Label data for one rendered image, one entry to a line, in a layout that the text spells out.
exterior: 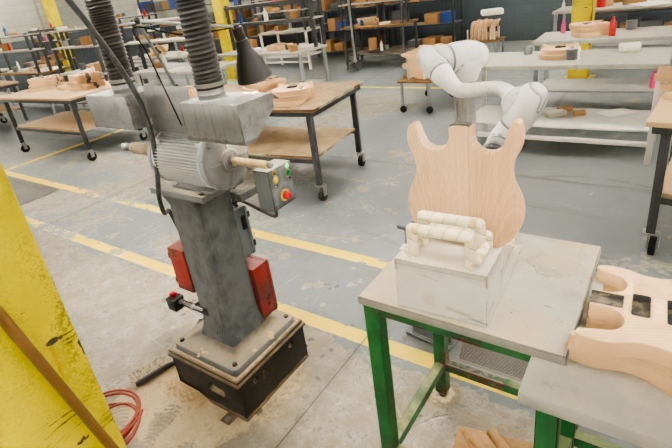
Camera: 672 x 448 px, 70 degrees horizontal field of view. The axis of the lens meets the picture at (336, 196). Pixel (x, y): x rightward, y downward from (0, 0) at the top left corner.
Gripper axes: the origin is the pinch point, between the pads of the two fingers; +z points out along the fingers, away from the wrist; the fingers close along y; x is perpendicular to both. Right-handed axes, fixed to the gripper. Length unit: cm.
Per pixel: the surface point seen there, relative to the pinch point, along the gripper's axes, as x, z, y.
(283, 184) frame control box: -20, -16, 95
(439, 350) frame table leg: -94, -15, 23
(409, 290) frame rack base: -23.5, 35.4, 10.0
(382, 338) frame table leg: -47, 33, 22
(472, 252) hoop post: -7.5, 34.2, -8.7
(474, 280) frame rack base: -15.3, 35.5, -9.5
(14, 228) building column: 24, 103, 68
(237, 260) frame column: -52, 6, 113
